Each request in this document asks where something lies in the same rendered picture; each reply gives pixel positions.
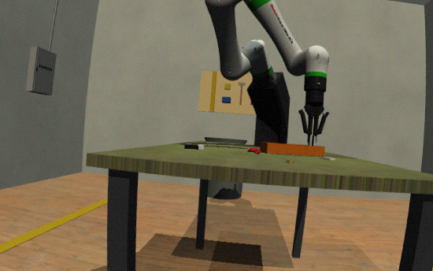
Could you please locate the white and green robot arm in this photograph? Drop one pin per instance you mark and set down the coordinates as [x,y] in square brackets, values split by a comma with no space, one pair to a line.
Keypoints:
[253,56]

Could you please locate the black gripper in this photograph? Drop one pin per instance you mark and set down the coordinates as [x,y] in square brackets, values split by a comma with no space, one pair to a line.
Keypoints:
[314,106]

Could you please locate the orange three-compartment bin rack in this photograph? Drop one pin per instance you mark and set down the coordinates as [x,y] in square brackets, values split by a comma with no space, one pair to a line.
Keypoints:
[284,148]

